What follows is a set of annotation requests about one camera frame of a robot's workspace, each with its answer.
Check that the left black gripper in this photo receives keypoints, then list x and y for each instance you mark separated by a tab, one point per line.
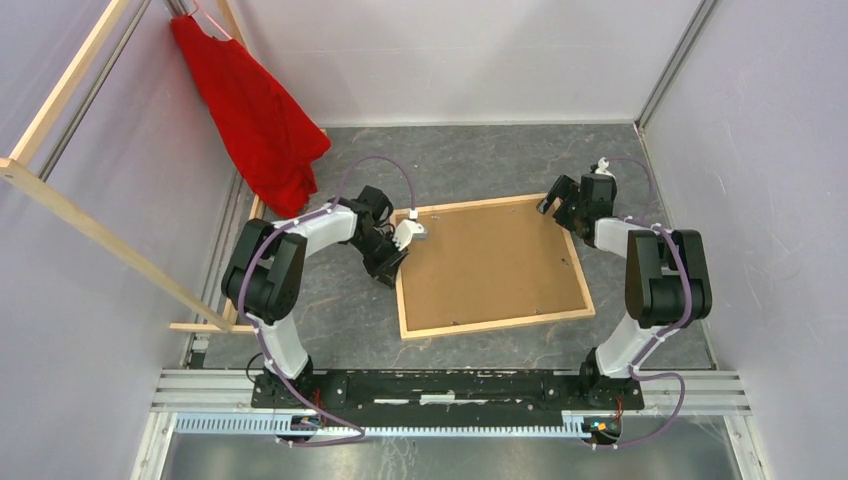
387	270

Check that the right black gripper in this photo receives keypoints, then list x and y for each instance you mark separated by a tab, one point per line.
560	189

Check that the wooden picture frame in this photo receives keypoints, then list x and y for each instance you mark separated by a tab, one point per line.
490	328

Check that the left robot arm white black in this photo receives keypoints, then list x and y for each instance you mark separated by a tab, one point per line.
264	274

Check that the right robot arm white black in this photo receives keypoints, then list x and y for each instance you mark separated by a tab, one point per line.
666	287

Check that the red hanging shirt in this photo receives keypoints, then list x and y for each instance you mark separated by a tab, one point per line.
270	139

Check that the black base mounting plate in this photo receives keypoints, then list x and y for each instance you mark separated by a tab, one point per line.
446	398

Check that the wooden clothes rack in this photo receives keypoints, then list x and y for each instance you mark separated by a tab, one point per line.
146	162

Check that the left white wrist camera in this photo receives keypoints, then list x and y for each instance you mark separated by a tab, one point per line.
408	229

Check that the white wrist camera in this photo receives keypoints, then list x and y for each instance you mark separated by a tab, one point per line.
408	229
602	168

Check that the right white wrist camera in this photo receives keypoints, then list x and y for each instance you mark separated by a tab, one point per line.
602	168

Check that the aluminium rail base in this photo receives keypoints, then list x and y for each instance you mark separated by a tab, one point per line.
219	402

